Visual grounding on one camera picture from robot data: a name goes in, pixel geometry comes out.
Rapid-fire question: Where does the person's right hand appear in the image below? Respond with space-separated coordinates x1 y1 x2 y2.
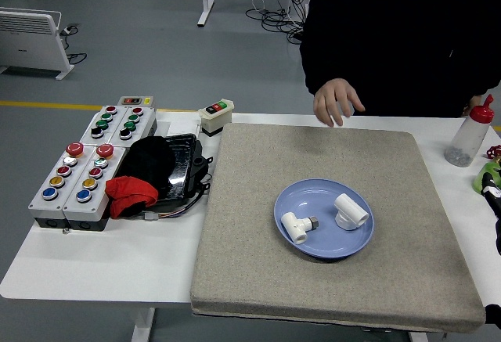
312 78 366 128

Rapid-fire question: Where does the white red-green switch box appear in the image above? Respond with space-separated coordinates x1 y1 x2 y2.
198 98 236 138

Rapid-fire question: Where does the grey-brown mat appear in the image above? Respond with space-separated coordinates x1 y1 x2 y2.
190 122 486 333

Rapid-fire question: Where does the green plastic part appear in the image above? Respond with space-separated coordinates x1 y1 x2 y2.
472 160 501 195

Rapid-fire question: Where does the black cloth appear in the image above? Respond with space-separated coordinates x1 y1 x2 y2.
116 135 177 186

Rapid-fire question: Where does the white panel heater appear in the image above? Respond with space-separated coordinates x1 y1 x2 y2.
0 6 75 81

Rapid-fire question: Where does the wire bundle with connector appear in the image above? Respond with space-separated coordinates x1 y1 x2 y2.
142 177 214 221

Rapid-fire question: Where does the clear squeeze bottle red cap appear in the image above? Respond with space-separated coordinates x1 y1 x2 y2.
443 94 496 167

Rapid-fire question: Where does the white tee pipe metal nut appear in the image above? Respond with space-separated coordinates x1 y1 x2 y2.
280 211 320 246

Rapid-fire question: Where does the large white tee pipe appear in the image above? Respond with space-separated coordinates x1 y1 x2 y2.
333 193 370 232

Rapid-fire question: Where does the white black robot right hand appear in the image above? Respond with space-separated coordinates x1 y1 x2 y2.
481 170 501 257

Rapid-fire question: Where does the white table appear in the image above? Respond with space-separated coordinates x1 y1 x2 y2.
0 110 501 342

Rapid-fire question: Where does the five-button grey control box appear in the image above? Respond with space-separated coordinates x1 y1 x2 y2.
28 142 96 229
62 142 127 232

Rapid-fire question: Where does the small grey switch panel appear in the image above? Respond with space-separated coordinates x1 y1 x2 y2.
117 95 156 108

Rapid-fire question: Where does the blue round plate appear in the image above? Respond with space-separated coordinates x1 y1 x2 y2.
273 178 375 260

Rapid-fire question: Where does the red cloth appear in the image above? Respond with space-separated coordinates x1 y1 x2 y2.
105 175 160 219

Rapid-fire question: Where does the black plastic tray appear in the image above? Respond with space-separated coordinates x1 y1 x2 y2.
156 133 214 202

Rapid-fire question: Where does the black floor cable tangle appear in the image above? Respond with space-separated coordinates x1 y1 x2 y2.
245 0 311 45

